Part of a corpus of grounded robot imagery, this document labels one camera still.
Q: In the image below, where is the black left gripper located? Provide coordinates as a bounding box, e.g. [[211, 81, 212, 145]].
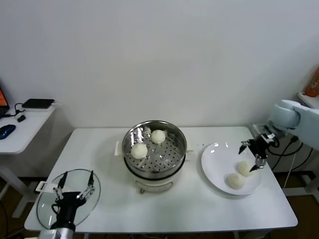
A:
[[51, 170, 96, 229]]

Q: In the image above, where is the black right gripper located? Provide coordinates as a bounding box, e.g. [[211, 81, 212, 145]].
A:
[[238, 134, 270, 173]]

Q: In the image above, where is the white steamed baozi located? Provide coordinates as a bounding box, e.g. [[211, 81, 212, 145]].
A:
[[236, 161, 255, 178], [130, 143, 149, 159], [225, 173, 246, 190], [151, 129, 166, 145]]

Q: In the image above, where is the stainless steel steamer basket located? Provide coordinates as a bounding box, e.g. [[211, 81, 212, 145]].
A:
[[122, 120, 187, 179]]

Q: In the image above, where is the round glass pot lid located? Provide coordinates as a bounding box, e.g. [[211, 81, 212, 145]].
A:
[[34, 168, 102, 230]]

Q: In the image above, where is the large white plate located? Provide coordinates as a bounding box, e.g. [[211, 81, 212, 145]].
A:
[[200, 141, 264, 196]]

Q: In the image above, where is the white side desk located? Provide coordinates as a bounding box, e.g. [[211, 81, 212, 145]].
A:
[[0, 104, 62, 219]]

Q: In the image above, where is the white electric cooker base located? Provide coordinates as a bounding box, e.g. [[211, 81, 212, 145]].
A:
[[114, 137, 195, 195]]

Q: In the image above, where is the blue computer mouse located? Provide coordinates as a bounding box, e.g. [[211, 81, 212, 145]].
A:
[[0, 123, 16, 140]]

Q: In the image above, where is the flat black device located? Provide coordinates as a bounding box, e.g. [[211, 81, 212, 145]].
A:
[[21, 98, 55, 110]]

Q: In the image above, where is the laptop with red screen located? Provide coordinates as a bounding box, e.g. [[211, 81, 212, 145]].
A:
[[0, 84, 10, 118]]

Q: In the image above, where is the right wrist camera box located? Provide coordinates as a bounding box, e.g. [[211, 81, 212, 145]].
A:
[[252, 123, 277, 144]]

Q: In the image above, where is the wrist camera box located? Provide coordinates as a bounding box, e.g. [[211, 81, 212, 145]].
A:
[[38, 229, 59, 239], [252, 123, 277, 144]]

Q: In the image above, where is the black power cable with adapter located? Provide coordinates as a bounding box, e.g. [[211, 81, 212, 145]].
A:
[[271, 135, 315, 173]]

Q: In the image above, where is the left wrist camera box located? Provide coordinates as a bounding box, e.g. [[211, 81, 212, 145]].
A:
[[38, 229, 59, 239]]

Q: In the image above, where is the small black adapter with cable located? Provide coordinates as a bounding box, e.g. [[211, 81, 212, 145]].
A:
[[4, 102, 28, 123]]

